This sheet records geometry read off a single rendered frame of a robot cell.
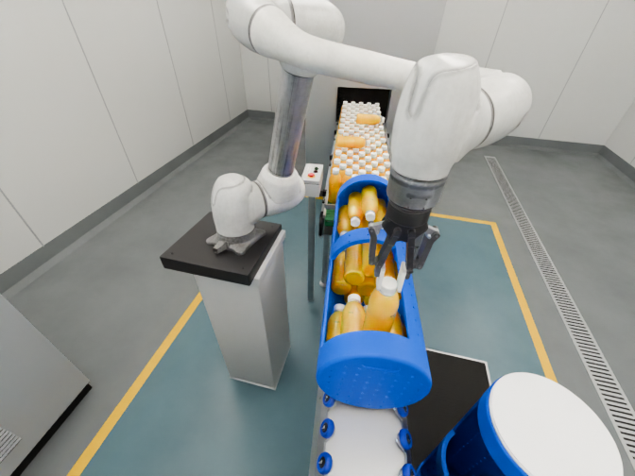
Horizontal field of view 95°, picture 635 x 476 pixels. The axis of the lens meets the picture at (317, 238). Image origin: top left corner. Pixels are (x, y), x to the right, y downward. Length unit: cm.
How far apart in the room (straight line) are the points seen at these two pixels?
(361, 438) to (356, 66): 89
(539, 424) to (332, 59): 97
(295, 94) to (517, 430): 107
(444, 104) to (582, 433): 87
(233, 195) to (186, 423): 137
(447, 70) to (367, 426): 85
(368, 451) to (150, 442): 139
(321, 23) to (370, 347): 80
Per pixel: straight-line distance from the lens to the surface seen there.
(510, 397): 101
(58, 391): 216
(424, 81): 43
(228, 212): 112
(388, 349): 71
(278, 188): 115
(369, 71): 65
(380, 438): 96
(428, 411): 190
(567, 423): 105
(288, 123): 102
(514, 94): 58
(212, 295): 139
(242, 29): 82
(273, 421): 194
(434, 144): 44
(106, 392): 233
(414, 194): 48
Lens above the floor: 184
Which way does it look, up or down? 39 degrees down
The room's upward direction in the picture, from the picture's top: 2 degrees clockwise
